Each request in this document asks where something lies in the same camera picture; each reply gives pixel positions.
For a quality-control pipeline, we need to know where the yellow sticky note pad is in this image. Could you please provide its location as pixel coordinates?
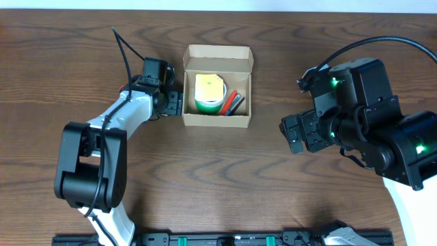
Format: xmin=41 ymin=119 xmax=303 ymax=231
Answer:
xmin=195 ymin=74 xmax=225 ymax=101

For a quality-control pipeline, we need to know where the green tape roll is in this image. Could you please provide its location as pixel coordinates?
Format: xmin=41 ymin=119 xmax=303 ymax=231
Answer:
xmin=195 ymin=82 xmax=227 ymax=114

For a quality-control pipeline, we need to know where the short orange utility knife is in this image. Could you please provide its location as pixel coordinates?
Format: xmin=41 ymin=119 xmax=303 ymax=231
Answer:
xmin=219 ymin=90 xmax=245 ymax=116

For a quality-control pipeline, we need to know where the brown cardboard box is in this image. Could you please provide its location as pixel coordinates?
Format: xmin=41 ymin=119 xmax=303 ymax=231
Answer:
xmin=182 ymin=44 xmax=254 ymax=128

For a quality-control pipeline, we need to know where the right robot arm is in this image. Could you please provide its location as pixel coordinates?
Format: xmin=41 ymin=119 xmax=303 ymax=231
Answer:
xmin=279 ymin=58 xmax=436 ymax=245

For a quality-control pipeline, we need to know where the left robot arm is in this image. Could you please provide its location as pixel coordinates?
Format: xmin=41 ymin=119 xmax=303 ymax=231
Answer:
xmin=52 ymin=57 xmax=182 ymax=245

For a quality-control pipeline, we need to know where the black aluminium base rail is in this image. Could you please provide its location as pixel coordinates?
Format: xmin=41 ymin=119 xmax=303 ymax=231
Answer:
xmin=51 ymin=220 xmax=395 ymax=246

